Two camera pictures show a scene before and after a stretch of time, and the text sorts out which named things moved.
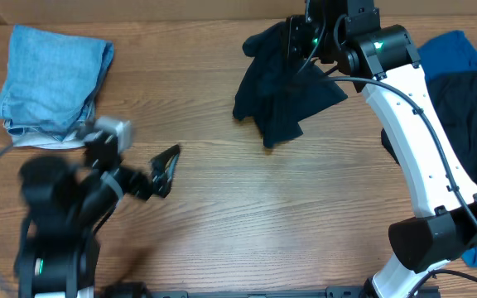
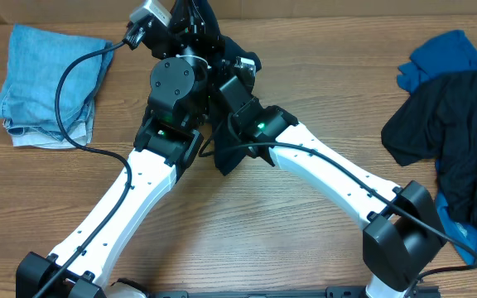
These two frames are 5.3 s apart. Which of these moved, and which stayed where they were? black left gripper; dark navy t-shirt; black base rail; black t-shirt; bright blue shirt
Moved: black left gripper; dark navy t-shirt
Stayed: black t-shirt; bright blue shirt; black base rail
